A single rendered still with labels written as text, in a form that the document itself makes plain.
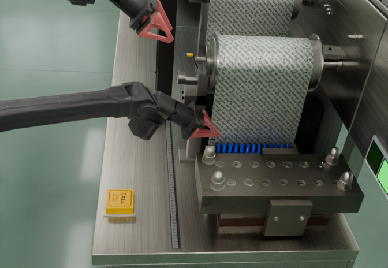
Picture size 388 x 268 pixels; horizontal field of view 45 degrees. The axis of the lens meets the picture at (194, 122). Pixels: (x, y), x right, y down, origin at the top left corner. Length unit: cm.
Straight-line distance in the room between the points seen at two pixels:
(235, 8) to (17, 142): 196
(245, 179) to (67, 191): 158
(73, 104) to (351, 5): 71
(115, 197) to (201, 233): 24
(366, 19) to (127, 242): 77
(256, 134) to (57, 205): 151
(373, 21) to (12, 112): 80
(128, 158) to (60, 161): 143
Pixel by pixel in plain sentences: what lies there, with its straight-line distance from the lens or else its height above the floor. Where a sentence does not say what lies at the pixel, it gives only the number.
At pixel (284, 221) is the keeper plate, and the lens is 118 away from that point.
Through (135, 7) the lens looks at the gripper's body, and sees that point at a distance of 107.
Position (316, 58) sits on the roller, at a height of 129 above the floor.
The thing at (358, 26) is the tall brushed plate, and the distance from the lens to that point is 119.
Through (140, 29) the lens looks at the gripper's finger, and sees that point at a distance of 106.
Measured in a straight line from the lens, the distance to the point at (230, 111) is 120.
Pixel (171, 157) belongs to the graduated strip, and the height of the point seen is 90.
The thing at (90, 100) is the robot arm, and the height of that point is 122.
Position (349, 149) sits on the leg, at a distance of 159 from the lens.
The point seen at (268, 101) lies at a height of 117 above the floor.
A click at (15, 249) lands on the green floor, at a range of 239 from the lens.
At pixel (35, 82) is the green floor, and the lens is 355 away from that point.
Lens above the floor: 180
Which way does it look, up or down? 36 degrees down
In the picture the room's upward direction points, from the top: 6 degrees clockwise
